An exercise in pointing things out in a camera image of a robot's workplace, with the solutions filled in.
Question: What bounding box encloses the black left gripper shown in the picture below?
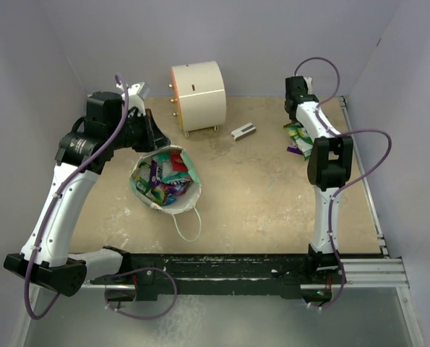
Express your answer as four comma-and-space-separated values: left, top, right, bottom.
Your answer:
108, 108, 171, 153

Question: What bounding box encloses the red snack packet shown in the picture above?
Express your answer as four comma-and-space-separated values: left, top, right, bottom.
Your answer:
170, 151, 188, 172

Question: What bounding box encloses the green paper bag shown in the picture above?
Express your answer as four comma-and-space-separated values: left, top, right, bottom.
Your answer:
129, 145, 202, 242

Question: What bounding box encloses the green Fox's candy packet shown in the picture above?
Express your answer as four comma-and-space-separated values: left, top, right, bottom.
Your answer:
283, 123, 313, 145

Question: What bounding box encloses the yellow green snack packet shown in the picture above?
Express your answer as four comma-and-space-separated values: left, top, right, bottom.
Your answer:
293, 139, 313, 160

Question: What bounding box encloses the purple snack packet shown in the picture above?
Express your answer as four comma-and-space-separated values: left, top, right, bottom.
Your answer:
287, 141, 302, 155

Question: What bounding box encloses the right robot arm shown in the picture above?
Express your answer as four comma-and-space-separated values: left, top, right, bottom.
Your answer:
285, 76, 353, 283

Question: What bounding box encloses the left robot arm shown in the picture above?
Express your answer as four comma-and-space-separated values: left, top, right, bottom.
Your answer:
4, 85, 171, 296

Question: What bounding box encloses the white cylindrical drawer cabinet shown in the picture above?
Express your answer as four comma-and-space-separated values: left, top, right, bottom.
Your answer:
169, 61, 227, 137

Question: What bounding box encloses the small white stapler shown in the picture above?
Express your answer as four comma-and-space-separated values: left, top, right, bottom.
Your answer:
231, 122, 257, 142

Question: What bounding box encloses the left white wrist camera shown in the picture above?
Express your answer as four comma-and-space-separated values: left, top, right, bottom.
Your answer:
124, 82, 150, 115

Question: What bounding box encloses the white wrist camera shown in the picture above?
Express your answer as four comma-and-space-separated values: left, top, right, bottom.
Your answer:
124, 82, 150, 115
304, 77, 313, 95

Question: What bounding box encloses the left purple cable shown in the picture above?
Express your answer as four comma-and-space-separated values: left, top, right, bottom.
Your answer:
23, 73, 131, 320

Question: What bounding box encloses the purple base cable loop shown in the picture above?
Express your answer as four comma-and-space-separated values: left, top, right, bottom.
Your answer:
103, 267, 179, 320

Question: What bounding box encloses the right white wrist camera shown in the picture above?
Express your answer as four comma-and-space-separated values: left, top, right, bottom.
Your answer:
304, 77, 313, 95

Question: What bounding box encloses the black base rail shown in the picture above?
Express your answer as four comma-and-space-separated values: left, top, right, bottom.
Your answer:
91, 253, 344, 301

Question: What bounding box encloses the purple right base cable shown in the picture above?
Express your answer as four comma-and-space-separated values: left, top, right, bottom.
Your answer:
306, 252, 348, 310

